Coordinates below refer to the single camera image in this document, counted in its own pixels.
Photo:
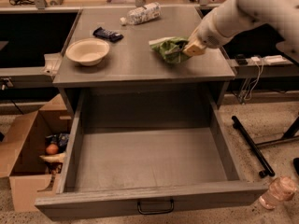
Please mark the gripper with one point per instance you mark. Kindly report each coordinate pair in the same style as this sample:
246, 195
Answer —
207, 34

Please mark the green jalapeno chip bag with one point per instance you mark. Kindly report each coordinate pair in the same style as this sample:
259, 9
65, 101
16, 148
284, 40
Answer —
170, 49

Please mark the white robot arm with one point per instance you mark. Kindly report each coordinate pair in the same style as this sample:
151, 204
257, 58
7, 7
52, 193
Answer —
233, 17

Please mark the grey cabinet with counter top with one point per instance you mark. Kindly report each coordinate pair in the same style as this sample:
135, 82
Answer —
131, 61

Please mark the open grey top drawer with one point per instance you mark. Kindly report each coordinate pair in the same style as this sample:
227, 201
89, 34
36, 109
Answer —
147, 146

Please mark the blue snack bag in box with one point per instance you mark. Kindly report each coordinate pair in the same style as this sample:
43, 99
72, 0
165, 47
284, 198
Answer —
59, 139

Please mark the black power adapter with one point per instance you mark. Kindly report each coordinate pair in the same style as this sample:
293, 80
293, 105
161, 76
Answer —
241, 59

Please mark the clear plastic water bottle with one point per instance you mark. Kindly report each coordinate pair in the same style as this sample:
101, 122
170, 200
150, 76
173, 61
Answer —
142, 14

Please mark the white power strip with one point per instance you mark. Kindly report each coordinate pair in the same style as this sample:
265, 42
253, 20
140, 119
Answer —
270, 60

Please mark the dark blue snack bar wrapper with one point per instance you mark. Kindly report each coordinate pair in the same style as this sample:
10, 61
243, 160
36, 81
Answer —
107, 35

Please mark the white paper bowl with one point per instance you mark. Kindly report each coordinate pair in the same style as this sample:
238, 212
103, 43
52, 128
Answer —
88, 52

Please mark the black metal stand leg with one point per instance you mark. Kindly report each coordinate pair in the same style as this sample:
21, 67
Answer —
267, 169

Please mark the orange fruit in box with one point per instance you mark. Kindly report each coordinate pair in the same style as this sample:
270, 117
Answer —
52, 149

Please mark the brown cardboard box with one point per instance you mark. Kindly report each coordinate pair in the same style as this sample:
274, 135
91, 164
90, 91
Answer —
21, 151

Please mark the white bracket on left ledge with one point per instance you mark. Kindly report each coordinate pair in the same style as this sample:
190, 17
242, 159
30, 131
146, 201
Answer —
52, 63

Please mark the black metal drawer handle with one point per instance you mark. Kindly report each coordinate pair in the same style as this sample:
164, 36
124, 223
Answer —
148, 208

